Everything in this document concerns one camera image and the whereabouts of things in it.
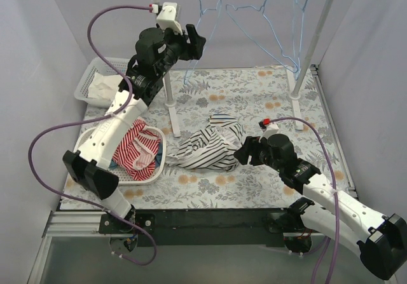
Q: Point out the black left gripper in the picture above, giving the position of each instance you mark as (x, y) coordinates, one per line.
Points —
(187, 44)

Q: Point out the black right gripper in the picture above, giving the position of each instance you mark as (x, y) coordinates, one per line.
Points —
(252, 152)

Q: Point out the black white striped tank top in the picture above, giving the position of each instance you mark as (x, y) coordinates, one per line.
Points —
(212, 147)

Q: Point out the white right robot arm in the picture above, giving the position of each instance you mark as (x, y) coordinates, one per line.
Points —
(378, 239)

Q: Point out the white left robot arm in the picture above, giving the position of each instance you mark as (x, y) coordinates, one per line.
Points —
(157, 50)

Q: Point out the white cloth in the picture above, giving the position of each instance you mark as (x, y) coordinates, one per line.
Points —
(104, 88)

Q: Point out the red white striped garment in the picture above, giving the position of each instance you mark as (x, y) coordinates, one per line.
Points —
(140, 151)

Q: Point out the white rectangular basket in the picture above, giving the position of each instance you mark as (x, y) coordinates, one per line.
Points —
(81, 91)

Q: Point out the white oval basket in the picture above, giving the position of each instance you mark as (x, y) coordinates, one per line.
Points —
(99, 144)

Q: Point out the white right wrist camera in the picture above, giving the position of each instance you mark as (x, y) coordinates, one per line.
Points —
(268, 128)

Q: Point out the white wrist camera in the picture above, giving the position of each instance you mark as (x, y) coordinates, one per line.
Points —
(268, 128)
(168, 17)

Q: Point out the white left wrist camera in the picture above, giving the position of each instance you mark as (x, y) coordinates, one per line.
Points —
(168, 17)

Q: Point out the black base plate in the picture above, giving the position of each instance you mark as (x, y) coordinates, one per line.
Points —
(271, 227)

